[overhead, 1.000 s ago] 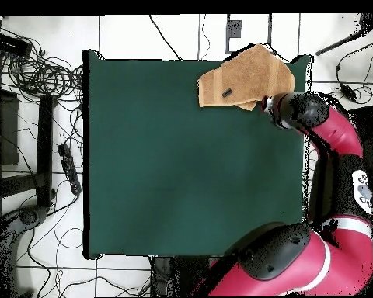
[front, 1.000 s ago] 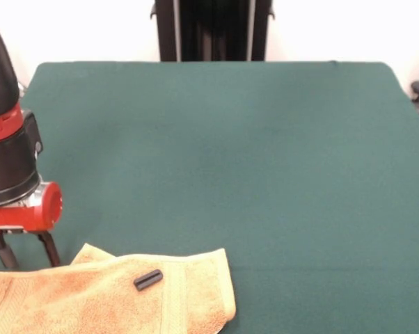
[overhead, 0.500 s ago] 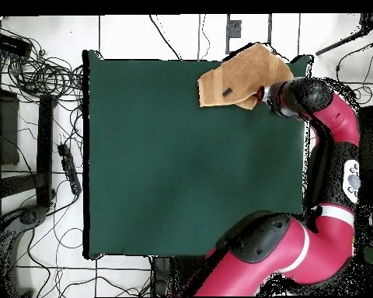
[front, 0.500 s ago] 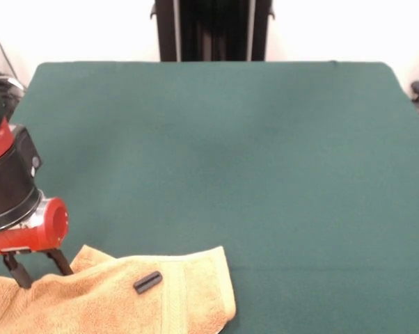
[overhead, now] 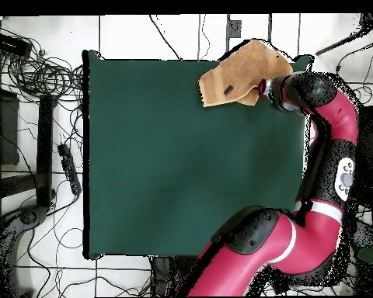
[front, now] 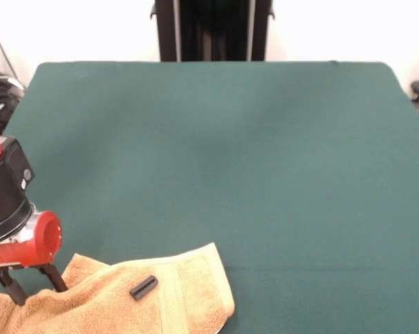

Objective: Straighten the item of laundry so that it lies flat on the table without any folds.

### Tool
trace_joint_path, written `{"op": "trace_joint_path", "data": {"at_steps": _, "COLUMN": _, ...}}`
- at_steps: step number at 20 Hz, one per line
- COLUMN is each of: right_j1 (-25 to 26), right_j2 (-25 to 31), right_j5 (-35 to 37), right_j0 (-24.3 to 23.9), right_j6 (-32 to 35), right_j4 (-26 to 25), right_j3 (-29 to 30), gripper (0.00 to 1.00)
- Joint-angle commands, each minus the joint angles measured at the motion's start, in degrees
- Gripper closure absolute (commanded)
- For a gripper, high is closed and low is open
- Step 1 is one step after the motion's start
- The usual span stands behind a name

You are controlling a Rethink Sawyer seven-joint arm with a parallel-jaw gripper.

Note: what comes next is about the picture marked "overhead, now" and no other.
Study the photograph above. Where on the tan terry towel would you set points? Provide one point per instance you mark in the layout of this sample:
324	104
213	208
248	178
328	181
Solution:
248	68

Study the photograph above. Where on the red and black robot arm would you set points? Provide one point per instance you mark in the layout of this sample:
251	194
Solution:
338	118

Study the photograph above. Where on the dark flat panel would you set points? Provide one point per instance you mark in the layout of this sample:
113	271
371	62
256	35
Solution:
7	130
368	139

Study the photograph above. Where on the small black rubber pad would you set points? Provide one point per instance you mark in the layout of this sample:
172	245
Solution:
228	89

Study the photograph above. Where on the small grey square patch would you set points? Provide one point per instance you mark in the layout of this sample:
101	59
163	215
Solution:
234	28

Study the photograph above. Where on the dark green table cloth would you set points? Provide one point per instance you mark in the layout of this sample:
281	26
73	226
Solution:
174	170

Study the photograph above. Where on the black tripod pole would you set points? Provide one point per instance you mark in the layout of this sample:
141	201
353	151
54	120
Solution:
371	21

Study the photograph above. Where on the grey chair base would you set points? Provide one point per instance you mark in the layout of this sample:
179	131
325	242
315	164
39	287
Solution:
365	236
28	217

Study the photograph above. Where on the black power strip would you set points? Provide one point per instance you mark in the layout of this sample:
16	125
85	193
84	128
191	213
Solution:
70	169

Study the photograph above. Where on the black stand base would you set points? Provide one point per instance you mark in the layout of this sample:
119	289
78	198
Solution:
45	149

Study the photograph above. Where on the black electronics box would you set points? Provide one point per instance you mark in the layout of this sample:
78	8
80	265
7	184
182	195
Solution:
11	45

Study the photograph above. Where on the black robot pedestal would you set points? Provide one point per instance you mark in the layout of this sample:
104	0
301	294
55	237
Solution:
168	276

